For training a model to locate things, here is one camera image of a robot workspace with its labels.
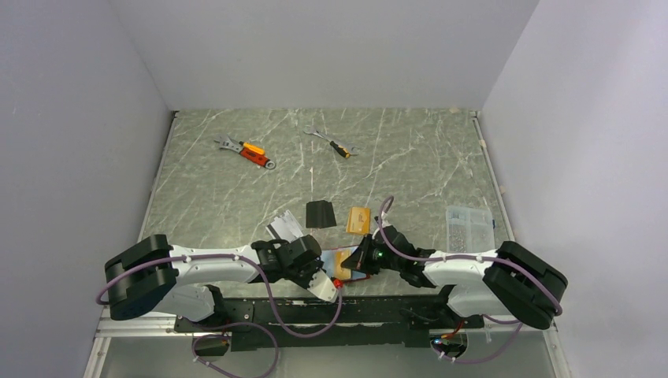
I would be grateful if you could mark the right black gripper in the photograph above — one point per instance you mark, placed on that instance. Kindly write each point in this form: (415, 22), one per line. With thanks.
(359, 260)

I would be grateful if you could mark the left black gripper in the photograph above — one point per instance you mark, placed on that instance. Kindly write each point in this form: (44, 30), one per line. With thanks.
(315, 267)

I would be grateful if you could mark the single gold VIP card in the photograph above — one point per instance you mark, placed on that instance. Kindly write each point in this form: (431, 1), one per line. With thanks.
(340, 272)

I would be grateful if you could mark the silver VIP card stack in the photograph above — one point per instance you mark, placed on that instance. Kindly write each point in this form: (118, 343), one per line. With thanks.
(285, 227)

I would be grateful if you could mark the orange gold card stack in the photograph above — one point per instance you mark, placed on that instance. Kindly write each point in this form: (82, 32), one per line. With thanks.
(358, 221)

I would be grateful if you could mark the black VIP card stack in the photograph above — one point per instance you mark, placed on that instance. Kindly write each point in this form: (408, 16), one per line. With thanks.
(320, 214)

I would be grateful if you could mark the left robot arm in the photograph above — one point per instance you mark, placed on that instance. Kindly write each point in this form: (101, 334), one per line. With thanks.
(156, 276)

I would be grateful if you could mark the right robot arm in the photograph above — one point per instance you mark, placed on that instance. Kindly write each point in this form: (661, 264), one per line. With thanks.
(508, 280)

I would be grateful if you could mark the clear plastic parts box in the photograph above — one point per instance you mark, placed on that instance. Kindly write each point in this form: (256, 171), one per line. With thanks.
(469, 230)

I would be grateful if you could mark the orange red adjustable wrench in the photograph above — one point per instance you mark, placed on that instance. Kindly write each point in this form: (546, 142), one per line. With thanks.
(251, 152)

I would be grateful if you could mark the black aluminium base frame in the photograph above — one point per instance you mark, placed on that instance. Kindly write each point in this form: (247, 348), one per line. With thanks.
(250, 324)

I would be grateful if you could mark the black yellow handled wrench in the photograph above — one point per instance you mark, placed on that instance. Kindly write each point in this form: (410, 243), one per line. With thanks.
(345, 150)

